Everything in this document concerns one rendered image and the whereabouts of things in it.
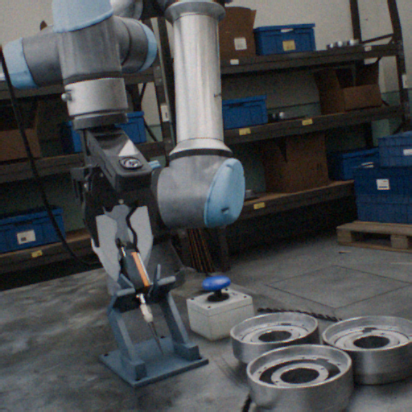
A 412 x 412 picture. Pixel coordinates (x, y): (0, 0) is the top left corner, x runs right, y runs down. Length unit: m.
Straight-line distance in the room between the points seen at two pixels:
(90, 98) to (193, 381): 0.36
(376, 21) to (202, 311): 5.42
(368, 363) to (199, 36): 0.71
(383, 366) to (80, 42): 0.50
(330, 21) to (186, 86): 4.72
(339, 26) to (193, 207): 4.88
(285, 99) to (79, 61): 4.71
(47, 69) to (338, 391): 0.59
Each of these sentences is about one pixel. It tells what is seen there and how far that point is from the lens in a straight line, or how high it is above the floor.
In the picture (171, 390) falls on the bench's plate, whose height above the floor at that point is 0.80.
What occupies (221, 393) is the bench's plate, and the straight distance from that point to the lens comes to 0.71.
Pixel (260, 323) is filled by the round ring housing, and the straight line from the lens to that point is 0.81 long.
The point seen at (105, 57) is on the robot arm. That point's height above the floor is 1.19.
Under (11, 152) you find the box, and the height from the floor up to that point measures 1.07.
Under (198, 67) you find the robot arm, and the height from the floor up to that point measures 1.19.
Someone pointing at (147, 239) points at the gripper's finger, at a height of 0.95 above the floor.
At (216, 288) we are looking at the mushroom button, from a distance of 0.87.
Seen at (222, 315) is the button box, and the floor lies 0.83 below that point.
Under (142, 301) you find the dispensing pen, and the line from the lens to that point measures 0.80.
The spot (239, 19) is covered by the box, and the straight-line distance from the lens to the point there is 4.72.
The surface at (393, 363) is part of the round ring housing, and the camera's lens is 0.68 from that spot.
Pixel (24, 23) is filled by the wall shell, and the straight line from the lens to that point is 4.73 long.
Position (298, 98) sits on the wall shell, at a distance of 5.53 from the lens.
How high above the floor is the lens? 1.09
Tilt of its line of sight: 8 degrees down
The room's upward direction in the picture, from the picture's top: 8 degrees counter-clockwise
